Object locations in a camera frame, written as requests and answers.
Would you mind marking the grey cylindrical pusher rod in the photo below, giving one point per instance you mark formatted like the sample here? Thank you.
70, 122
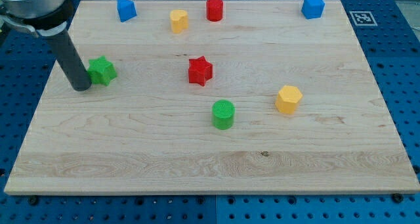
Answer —
69, 60

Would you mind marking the red star block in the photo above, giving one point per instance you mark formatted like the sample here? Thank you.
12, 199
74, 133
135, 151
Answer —
199, 71

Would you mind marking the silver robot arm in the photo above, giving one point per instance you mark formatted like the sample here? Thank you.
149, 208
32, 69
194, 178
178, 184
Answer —
44, 18

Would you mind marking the green cylinder block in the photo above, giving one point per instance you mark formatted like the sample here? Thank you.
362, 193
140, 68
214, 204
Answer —
223, 112

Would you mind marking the yellow heart block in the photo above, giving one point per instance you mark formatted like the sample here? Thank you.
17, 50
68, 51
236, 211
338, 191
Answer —
179, 20

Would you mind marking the blue pentagon block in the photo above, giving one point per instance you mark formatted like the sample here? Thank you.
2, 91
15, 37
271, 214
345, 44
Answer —
126, 10

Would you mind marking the black bolt right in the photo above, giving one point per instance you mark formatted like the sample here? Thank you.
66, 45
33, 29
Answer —
397, 198

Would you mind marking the red cylinder block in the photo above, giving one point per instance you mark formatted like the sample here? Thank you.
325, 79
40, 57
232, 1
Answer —
214, 10

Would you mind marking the green star block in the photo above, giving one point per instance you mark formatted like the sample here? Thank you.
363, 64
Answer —
101, 71

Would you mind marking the blue cube block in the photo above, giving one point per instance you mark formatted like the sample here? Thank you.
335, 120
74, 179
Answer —
312, 8

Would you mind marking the black bolt left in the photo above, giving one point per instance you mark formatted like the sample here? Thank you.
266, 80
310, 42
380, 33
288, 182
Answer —
33, 200

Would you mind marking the light wooden board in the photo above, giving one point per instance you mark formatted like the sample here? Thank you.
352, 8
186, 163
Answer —
150, 131

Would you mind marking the black white fiducial marker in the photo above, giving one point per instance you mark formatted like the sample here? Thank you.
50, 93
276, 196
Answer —
363, 18

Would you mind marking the yellow hexagon block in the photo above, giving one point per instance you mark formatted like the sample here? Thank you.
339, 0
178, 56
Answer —
288, 99

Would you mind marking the black bolt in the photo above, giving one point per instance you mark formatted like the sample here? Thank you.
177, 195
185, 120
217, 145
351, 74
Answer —
33, 200
397, 198

